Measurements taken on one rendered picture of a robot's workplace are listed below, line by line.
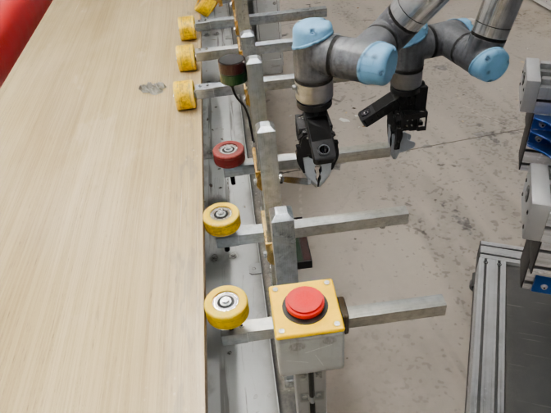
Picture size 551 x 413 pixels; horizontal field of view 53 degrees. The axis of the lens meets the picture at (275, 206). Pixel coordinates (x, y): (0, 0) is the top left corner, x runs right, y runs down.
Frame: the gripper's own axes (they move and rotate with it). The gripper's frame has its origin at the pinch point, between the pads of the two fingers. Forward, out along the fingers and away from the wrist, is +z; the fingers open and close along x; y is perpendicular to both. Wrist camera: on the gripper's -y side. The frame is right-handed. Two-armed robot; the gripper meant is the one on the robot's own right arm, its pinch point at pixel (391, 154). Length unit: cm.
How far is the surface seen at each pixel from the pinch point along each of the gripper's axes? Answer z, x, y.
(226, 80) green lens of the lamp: -30, -7, -40
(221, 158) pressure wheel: -7.7, -3.7, -44.1
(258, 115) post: -19.6, -5.8, -34.0
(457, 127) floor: 83, 134, 79
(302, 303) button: -41, -81, -34
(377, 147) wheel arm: -3.4, -0.6, -4.1
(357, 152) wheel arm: -3.0, -1.6, -9.7
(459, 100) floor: 83, 162, 91
